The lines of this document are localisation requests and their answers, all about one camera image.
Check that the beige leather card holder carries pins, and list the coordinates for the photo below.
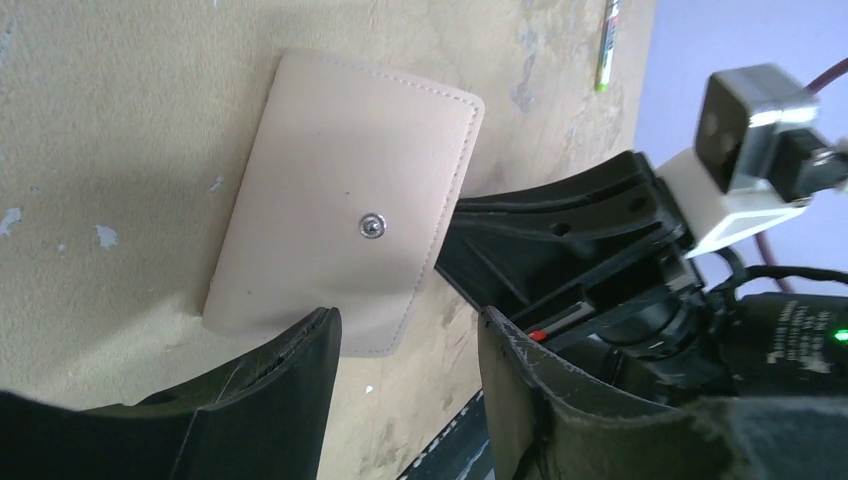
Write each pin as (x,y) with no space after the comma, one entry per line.
(345,201)

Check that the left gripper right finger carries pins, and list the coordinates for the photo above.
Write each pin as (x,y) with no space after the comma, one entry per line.
(548,419)

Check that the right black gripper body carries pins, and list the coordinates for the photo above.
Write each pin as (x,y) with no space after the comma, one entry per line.
(729,338)

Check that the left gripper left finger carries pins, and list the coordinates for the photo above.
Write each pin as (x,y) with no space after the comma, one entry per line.
(262,415)

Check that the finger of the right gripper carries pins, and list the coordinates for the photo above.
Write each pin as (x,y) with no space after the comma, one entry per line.
(598,253)

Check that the white green pen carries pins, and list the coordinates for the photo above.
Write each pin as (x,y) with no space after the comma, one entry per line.
(604,67)

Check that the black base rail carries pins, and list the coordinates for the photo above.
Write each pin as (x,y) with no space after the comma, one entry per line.
(461,450)

